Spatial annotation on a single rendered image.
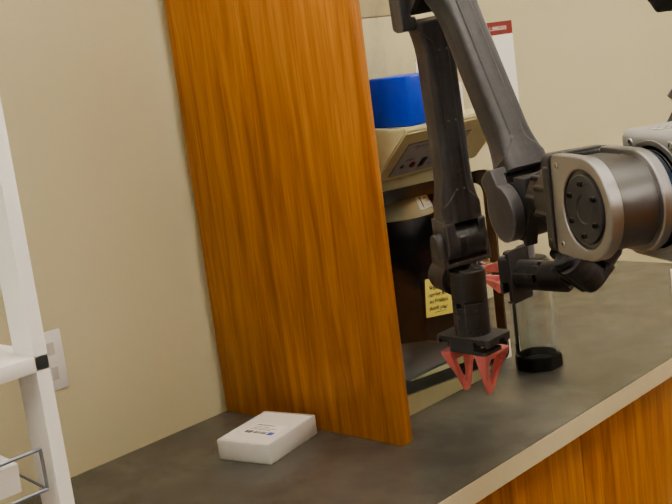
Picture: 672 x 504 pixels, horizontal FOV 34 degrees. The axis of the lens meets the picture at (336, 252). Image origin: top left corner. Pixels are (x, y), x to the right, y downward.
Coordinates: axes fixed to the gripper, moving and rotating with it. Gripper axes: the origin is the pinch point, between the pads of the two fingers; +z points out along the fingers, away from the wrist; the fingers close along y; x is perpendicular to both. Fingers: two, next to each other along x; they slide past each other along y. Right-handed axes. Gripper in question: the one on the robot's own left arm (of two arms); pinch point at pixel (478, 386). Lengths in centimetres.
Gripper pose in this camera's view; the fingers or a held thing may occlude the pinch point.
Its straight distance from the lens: 179.8
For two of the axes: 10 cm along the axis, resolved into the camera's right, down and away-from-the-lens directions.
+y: -7.3, -0.5, 6.8
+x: -6.7, 2.3, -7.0
